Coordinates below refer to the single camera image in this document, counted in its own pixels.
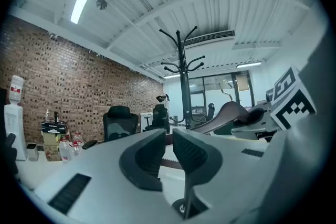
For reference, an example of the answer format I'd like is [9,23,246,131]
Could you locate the black framed glass partition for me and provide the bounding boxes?
[188,73,254,113]

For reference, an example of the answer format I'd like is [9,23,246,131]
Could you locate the black metal coat rack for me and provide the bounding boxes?
[159,25,211,220]

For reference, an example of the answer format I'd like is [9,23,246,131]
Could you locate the ceiling air vent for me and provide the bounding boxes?
[183,30,236,47]

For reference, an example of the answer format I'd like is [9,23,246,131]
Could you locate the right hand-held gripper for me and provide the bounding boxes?
[230,66,318,142]

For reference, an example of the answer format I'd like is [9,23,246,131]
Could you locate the pile of clear plastic bottles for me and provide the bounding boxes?
[58,133,85,164]

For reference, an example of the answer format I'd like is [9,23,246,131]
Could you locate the clear water dispenser bottle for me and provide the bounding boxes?
[9,74,25,106]

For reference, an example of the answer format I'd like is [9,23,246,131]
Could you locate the white desk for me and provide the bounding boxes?
[140,112,155,132]

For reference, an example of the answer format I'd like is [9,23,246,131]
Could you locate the white water dispenser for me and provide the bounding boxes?
[4,103,28,162]

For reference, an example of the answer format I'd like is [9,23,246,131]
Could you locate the small grey trash bin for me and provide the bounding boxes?
[26,143,40,163]

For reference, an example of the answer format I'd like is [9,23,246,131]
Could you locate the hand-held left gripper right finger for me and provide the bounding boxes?
[172,112,329,223]

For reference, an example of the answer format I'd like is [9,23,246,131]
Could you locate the brown cardboard boxes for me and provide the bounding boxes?
[42,132,71,163]

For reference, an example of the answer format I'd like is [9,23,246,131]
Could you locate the brown paper sheet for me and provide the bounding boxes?
[237,75,250,92]

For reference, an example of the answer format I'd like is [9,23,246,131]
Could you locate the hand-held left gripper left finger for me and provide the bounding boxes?
[33,128,184,223]

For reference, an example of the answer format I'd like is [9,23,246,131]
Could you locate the black printed box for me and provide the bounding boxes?
[41,120,69,135]

